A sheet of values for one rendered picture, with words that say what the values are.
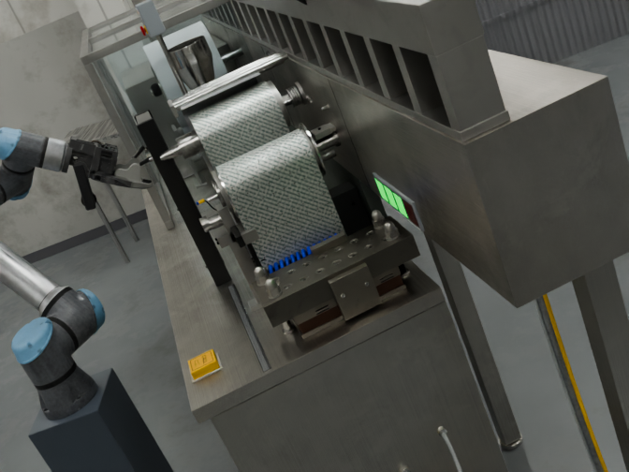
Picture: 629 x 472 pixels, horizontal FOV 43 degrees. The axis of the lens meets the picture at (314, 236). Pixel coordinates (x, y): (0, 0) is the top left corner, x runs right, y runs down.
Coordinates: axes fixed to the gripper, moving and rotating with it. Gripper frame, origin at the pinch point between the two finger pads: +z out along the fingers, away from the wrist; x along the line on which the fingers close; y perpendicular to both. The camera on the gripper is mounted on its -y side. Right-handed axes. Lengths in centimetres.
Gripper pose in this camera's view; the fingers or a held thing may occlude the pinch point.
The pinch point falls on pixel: (145, 184)
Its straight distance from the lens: 202.7
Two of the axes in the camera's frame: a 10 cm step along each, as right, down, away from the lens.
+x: -2.5, -3.1, 9.1
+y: 3.0, -9.3, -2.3
